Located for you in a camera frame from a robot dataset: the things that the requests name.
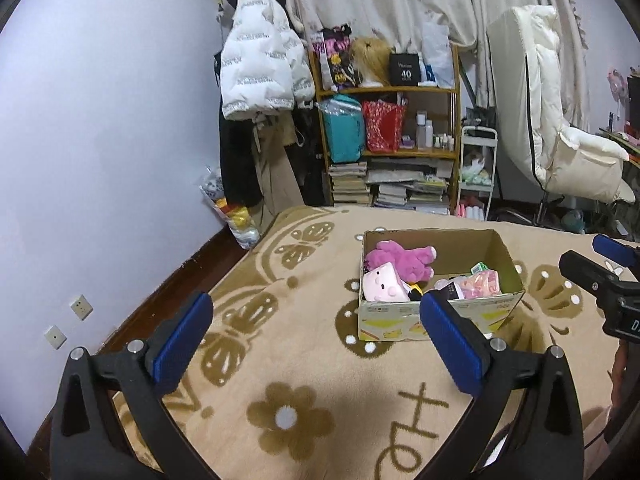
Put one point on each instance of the black hanging clothing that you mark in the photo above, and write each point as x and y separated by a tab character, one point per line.
310	160

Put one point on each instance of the white metal cart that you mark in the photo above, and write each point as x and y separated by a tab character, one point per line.
479	130

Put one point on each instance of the small purple box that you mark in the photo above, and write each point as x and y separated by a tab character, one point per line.
407	142

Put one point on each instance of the tall white bottle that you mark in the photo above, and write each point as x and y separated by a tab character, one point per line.
421	130

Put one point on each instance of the cardboard box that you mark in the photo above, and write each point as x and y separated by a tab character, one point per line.
390	322

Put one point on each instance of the colourful printed bag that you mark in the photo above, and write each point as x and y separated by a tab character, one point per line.
335	55

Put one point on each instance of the narrow stack of books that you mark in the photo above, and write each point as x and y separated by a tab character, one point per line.
347	185

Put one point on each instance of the soft toys in cart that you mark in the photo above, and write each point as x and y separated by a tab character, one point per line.
475	167

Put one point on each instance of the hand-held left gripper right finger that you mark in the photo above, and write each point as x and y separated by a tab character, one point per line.
450	345

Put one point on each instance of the pink bottles under cart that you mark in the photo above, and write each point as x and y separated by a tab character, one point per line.
470	210

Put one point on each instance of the plastic bag of toys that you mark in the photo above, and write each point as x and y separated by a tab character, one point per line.
230	210

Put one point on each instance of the magenta bear plush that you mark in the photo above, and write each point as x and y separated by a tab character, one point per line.
400	260

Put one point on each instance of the white puffer jacket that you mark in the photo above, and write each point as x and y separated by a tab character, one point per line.
260	55

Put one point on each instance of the short white bottle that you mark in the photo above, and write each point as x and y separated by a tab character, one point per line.
429	136

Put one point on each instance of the beige patterned rug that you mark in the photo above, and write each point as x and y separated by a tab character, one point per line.
300	360

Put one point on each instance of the dark hanging coat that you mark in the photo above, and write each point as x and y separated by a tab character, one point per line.
237	160

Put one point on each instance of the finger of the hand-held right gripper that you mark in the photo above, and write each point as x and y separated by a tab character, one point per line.
615	252
585	270

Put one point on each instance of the wall socket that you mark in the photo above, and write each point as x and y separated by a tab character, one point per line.
80	306
55	337

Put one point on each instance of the white plastic bag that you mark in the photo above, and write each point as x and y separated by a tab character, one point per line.
437	55

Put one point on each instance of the green tissue packet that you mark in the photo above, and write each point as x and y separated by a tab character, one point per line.
479	267

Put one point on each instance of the red patterned bag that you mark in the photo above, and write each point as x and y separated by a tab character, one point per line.
382	127

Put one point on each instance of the row of small bottles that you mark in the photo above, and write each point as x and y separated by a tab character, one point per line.
445	142

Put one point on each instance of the white padded chair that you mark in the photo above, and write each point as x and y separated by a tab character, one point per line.
550	110

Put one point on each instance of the pink square face plush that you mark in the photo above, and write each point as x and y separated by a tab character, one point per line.
382	285

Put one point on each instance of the wooden shelf unit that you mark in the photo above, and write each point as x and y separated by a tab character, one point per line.
385	89

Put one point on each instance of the wide stack of books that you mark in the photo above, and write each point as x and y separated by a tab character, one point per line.
410	185

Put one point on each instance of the black gift box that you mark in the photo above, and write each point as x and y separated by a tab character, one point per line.
405	70

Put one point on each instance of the beige hanging garment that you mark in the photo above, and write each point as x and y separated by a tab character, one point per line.
275	175

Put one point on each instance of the blonde wig on stand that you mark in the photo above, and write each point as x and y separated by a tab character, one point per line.
367	57

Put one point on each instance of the teal bag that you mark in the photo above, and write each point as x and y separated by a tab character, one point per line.
342	130

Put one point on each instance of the white curtain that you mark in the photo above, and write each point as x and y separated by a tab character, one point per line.
400	0

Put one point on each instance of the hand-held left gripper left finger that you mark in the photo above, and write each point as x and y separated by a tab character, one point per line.
185	340

